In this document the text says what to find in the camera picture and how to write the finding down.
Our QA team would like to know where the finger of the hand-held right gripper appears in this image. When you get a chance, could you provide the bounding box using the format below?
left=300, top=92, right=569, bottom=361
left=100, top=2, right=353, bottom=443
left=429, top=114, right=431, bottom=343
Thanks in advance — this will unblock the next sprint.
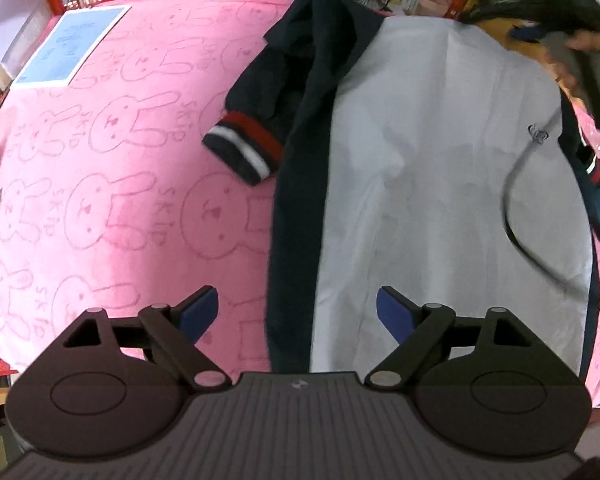
left=461, top=0, right=576, bottom=45

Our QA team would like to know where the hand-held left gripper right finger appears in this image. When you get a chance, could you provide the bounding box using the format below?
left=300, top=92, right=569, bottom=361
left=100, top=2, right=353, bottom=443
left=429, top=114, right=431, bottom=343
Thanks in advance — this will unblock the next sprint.
left=364, top=285, right=537, bottom=391

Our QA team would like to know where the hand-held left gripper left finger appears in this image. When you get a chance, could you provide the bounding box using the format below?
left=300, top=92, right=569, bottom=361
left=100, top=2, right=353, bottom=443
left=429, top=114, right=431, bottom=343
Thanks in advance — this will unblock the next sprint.
left=62, top=285, right=233, bottom=394

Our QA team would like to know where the navy and white polo shirt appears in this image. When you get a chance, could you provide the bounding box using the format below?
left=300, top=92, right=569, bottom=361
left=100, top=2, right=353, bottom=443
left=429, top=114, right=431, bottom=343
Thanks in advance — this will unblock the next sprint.
left=201, top=0, right=600, bottom=386

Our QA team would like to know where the pink bunny print blanket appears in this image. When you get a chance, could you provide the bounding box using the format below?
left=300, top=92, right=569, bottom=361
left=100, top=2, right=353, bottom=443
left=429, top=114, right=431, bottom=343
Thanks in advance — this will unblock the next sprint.
left=0, top=0, right=600, bottom=408

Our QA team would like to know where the blue paper sheet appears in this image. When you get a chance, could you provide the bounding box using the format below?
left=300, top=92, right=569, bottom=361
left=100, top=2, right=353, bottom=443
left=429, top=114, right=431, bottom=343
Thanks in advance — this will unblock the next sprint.
left=11, top=5, right=132, bottom=88

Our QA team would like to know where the black cable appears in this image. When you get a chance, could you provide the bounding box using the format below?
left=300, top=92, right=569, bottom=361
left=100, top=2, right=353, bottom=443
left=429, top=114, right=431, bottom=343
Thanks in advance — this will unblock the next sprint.
left=501, top=142, right=588, bottom=291

